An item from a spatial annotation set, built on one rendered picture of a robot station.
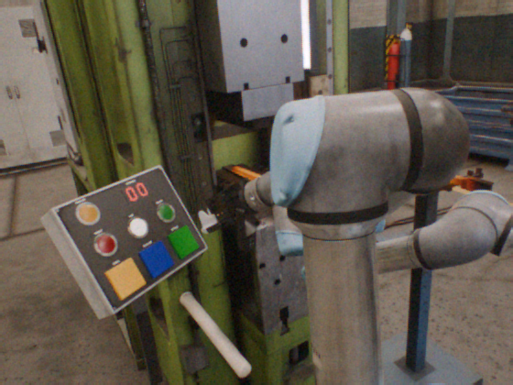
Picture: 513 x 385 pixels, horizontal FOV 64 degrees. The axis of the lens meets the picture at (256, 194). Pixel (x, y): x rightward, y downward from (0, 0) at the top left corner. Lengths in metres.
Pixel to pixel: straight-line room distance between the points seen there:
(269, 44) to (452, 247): 0.82
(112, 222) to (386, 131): 0.79
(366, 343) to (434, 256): 0.48
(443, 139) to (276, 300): 1.20
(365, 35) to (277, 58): 8.15
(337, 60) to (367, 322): 1.36
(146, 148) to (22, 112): 5.18
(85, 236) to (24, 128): 5.57
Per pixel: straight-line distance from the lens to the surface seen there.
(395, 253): 1.01
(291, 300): 1.62
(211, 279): 1.63
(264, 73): 1.36
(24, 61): 6.46
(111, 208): 1.09
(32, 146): 6.57
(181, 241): 1.15
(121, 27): 1.34
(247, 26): 1.33
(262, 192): 0.87
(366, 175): 0.43
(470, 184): 1.60
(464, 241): 0.96
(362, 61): 9.49
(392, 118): 0.44
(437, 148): 0.46
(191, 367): 1.74
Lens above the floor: 1.53
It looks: 21 degrees down
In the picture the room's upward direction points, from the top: 5 degrees counter-clockwise
